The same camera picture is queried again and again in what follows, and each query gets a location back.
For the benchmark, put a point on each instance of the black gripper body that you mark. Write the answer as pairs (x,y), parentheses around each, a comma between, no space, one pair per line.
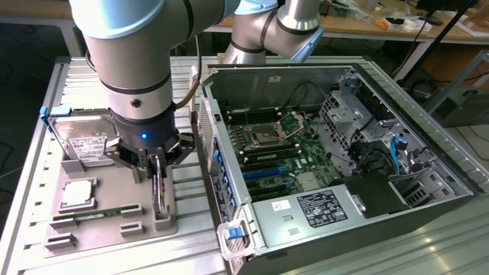
(146,129)

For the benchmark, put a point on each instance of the green graphics card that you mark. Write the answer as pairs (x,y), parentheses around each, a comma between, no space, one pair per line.
(160,197)

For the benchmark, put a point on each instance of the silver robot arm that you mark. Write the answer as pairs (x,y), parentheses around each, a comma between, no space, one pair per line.
(126,43)

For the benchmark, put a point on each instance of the blue slot clip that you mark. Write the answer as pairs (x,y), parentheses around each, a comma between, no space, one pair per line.
(215,141)
(232,202)
(218,151)
(230,192)
(219,162)
(223,172)
(227,182)

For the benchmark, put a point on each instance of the hard disk drive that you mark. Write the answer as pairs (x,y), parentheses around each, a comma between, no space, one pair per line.
(85,143)

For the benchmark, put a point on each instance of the silver CPU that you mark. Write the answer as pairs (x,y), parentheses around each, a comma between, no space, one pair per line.
(78,193)

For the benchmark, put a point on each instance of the green RAM stick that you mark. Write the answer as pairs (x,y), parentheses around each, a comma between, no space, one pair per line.
(103,213)

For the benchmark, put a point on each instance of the CPU socket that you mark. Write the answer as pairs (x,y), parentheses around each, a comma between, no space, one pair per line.
(266,137)

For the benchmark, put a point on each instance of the dark RAM stick white label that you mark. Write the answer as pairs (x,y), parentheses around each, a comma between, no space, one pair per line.
(267,157)

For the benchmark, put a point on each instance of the blue expansion slot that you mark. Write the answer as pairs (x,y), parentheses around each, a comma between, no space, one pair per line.
(264,173)

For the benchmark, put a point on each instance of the black expansion slot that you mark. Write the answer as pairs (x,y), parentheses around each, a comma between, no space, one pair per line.
(267,166)
(267,187)

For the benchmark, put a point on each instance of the grey parts rack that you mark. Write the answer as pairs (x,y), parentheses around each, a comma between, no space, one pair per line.
(115,235)

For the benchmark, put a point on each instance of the silver socket cover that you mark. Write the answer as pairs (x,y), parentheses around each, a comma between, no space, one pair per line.
(292,121)

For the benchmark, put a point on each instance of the green motherboard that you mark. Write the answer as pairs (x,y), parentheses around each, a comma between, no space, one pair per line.
(310,149)

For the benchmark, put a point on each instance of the blue case latch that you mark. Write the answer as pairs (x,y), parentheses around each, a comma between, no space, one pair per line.
(234,233)

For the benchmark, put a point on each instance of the silver chipset heatsink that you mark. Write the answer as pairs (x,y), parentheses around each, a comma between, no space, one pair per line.
(308,182)

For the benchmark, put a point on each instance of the silver power supply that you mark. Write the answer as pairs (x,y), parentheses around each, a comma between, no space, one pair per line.
(275,229)

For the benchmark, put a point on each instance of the silver perforated disk bay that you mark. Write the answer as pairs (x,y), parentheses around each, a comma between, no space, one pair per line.
(351,114)

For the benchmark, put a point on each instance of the black plastic shroud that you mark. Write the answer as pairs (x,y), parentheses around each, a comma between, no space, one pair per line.
(367,194)

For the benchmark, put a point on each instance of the grey slotted disk bay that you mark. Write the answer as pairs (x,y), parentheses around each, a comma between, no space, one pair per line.
(416,192)

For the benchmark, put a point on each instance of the open black PC case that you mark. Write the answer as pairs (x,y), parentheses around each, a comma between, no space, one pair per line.
(420,235)

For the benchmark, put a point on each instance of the white box on desk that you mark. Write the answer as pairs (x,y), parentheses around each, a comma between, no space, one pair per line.
(408,25)

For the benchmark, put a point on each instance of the dark computer tower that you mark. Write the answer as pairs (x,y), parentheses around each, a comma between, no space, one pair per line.
(466,109)

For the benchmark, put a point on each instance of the black stand pole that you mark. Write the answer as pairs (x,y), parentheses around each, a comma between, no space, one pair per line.
(447,28)

